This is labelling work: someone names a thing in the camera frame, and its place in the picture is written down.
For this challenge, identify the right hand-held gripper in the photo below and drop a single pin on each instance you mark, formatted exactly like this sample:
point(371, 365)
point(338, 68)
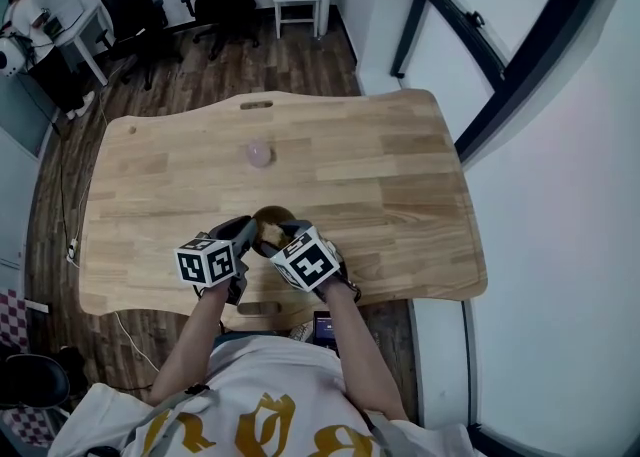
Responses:
point(307, 260)

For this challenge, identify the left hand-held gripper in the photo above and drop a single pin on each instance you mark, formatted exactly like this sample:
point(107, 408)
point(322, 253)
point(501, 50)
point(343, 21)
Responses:
point(206, 260)

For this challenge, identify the tan scrubbing sponge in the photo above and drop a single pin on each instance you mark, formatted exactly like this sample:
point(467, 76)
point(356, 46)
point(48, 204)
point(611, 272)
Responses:
point(272, 233)

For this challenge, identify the brown bowl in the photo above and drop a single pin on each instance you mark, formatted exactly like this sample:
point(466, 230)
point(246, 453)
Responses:
point(270, 215)

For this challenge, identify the person's left forearm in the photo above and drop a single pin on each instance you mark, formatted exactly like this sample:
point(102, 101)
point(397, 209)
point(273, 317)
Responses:
point(192, 345)

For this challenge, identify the person's right forearm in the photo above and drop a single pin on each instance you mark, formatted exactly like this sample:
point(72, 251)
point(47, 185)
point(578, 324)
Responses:
point(362, 350)

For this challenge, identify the pink round cup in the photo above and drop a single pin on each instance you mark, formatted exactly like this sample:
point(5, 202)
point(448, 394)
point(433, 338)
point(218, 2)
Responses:
point(260, 154)

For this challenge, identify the person's shoe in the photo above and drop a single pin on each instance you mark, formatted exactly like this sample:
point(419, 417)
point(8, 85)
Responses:
point(301, 332)

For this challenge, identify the black phone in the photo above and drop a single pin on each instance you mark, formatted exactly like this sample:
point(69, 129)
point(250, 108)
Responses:
point(326, 332)

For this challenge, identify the white shirt with gold print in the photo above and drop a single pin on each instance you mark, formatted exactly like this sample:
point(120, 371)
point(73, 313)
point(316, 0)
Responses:
point(260, 395)

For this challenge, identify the white power strip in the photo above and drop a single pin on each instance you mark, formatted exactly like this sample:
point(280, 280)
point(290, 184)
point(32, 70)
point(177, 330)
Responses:
point(73, 250)

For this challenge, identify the pink checkered mat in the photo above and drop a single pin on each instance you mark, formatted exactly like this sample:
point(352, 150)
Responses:
point(12, 317)

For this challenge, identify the white desk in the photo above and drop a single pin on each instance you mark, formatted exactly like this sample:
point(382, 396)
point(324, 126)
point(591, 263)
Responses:
point(80, 40)

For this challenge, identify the white round panda device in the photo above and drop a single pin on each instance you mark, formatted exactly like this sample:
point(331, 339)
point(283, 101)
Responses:
point(9, 57)

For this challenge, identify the black window frame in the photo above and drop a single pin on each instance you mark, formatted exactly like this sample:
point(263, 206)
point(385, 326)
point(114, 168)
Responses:
point(492, 50)

